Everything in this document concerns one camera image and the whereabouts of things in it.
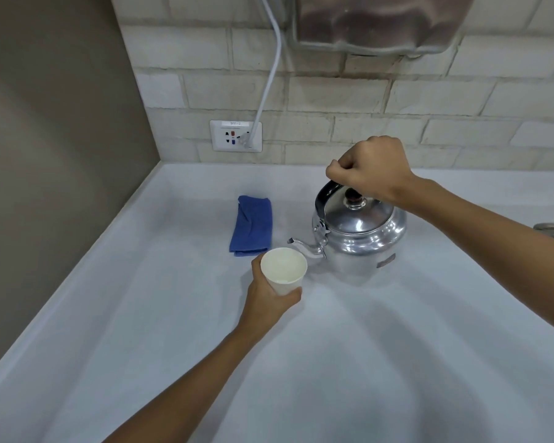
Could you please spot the person's right hand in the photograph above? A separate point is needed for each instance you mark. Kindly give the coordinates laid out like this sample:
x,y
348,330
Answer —
x,y
378,168

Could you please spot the person's left hand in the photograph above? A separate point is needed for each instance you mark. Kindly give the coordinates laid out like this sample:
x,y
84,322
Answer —
x,y
262,303

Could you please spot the person's right fingers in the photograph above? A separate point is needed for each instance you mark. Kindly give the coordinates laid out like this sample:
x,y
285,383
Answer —
x,y
346,170

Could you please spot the person's left thumb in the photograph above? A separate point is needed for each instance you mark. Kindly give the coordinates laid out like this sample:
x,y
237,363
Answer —
x,y
255,272

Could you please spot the white paper cup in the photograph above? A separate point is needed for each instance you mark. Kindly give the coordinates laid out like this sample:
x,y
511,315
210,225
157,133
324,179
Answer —
x,y
284,271

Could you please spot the silver metal kettle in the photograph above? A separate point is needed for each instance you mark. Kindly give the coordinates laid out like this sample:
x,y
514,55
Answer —
x,y
358,235

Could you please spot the person's left forearm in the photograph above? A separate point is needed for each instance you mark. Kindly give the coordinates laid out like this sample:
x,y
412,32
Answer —
x,y
184,382

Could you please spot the person's right forearm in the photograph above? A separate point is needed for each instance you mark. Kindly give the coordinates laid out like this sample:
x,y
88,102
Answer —
x,y
489,253

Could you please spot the kettle lid with dark knob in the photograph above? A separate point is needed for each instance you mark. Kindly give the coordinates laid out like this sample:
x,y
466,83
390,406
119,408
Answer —
x,y
356,214

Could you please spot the folded blue cloth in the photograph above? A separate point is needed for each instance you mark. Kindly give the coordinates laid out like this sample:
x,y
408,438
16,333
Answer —
x,y
251,225

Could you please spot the white wall socket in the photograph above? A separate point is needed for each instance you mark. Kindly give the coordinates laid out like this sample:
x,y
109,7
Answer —
x,y
236,136

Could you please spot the steel wall-mounted appliance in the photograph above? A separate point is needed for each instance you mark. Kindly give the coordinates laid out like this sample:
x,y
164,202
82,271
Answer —
x,y
378,22

